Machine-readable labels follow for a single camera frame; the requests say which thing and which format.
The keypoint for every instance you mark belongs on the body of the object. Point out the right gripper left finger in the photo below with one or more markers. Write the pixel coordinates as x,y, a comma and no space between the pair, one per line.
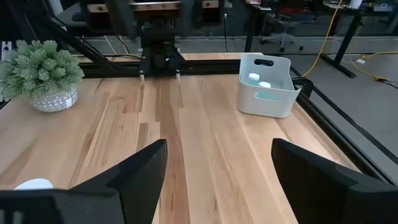
136,193

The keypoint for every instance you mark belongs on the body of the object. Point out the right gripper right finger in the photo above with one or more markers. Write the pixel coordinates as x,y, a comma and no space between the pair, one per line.
326,193

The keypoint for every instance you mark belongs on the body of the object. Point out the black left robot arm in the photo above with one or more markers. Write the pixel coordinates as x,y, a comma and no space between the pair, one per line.
158,49

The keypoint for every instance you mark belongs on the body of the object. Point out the large amber pill bottle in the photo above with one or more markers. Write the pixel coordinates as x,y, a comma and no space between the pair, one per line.
34,184

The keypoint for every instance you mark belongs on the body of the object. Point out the white plastic bin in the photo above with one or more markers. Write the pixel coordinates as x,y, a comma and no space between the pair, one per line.
264,107

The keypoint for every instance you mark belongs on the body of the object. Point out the black metal desk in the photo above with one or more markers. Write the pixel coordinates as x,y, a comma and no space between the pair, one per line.
348,40

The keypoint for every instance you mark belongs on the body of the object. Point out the green succulent in white pot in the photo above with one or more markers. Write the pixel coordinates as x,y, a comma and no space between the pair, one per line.
37,68

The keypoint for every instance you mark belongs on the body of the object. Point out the white device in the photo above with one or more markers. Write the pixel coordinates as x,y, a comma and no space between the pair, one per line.
355,3

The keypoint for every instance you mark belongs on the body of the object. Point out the small grey box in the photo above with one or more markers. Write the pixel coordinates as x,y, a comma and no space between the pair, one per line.
382,7

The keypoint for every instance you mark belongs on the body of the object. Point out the black aluminium table frame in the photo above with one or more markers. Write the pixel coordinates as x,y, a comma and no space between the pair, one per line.
211,67

